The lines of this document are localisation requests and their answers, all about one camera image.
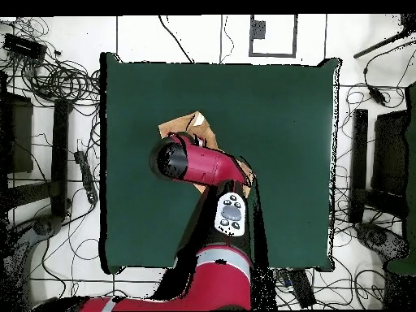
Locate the tan terry towel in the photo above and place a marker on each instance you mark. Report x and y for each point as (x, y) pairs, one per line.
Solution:
(177, 125)

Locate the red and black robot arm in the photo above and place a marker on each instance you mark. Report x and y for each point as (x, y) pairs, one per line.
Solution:
(211, 165)

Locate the black flat bar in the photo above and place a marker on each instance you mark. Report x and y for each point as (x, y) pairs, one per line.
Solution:
(302, 287)

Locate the dark flat panel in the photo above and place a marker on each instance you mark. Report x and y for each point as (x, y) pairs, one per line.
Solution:
(21, 136)
(390, 152)

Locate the dark green table cloth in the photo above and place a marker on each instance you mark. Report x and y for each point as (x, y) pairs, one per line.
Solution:
(276, 146)

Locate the black power strip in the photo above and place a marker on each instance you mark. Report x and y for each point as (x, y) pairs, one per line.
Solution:
(87, 178)

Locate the black stand base foot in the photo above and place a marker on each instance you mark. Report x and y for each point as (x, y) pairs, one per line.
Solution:
(380, 239)
(42, 226)

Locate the black power adapter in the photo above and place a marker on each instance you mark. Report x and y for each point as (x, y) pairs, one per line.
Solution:
(377, 96)

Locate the black rod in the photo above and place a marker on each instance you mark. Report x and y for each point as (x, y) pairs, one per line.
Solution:
(383, 44)

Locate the black rectangular box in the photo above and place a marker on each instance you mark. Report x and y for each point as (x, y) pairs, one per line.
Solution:
(24, 46)

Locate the black upright post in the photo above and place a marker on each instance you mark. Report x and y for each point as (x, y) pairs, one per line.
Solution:
(360, 156)
(60, 156)

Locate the grey square floor frame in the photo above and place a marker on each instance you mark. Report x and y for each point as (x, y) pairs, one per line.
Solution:
(295, 35)

